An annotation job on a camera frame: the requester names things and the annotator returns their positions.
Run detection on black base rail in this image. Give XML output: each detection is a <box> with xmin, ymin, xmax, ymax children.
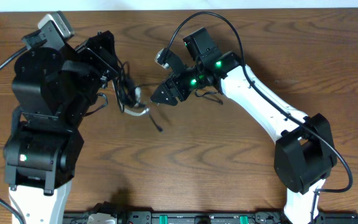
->
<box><xmin>63</xmin><ymin>210</ymin><xmax>358</xmax><ymax>224</ymax></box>

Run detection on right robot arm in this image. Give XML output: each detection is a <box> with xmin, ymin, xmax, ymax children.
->
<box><xmin>150</xmin><ymin>27</ymin><xmax>337</xmax><ymax>223</ymax></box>

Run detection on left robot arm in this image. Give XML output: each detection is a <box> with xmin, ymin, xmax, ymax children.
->
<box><xmin>3</xmin><ymin>30</ymin><xmax>118</xmax><ymax>223</ymax></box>

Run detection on thin black USB cable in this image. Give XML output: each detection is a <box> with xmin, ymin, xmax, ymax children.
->
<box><xmin>112</xmin><ymin>60</ymin><xmax>164</xmax><ymax>133</ymax></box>

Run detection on white cable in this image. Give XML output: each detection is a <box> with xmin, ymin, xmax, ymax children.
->
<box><xmin>112</xmin><ymin>79</ymin><xmax>150</xmax><ymax>117</ymax></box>

